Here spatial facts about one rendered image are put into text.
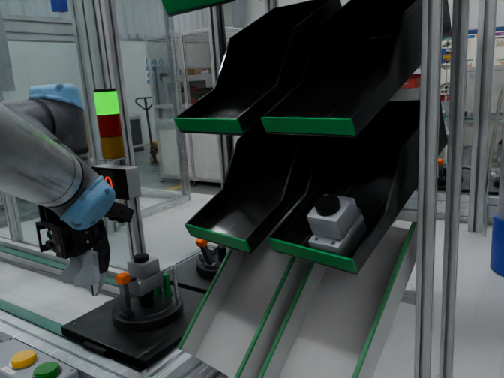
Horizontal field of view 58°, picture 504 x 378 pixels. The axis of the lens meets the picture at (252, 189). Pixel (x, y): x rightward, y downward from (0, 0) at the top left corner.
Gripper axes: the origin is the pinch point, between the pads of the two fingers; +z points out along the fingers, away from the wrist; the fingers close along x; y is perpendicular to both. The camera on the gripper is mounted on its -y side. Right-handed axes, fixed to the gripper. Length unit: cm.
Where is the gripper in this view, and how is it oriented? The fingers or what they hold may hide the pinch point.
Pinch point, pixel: (97, 286)
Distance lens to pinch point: 87.4
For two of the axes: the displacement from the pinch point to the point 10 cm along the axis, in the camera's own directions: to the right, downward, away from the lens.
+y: -5.6, 2.3, -8.0
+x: 8.3, 0.8, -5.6
